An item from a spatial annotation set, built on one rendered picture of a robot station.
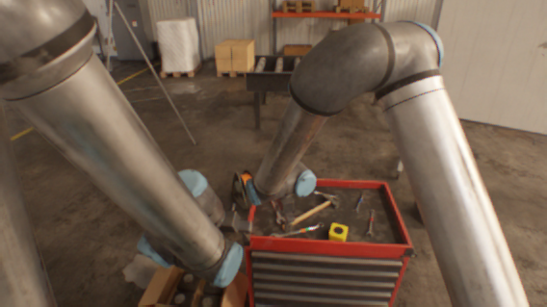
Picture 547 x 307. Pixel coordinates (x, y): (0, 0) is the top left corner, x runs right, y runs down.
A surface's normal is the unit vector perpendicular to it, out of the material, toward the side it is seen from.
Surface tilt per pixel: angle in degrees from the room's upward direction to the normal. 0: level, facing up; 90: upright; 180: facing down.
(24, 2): 75
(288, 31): 90
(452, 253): 81
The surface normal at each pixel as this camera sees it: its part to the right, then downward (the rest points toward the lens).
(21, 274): 0.97, 0.13
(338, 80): -0.17, 0.39
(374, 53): 0.18, 0.14
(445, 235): -0.79, 0.14
